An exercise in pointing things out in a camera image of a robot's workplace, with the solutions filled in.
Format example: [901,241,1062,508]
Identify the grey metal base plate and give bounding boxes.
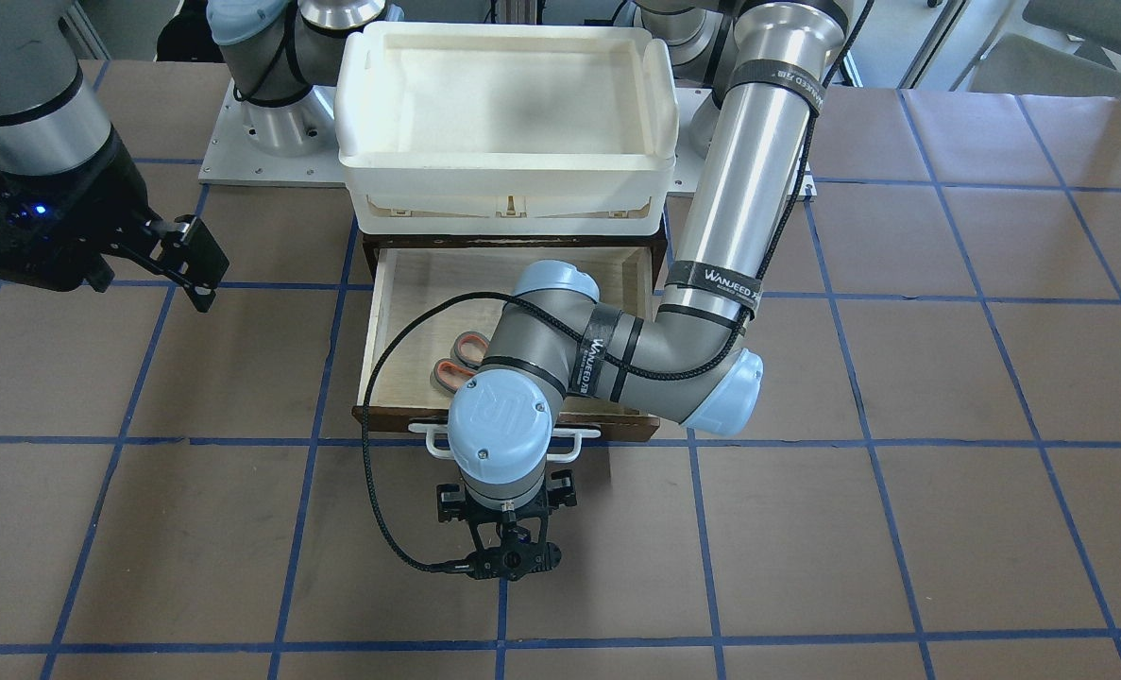
[198,80,818,201]

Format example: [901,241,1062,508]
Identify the white plastic tray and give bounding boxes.
[334,22,678,237]

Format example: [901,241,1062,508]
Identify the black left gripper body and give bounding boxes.
[436,471,577,575]

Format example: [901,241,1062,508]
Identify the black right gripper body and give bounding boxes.
[0,130,160,292]

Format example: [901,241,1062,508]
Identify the grey orange scissors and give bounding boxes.
[430,330,488,393]

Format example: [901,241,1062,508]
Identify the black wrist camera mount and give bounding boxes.
[467,525,563,581]

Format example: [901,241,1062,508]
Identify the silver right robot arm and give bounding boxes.
[0,1,404,313]

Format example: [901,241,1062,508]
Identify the black braided cable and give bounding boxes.
[360,0,877,577]

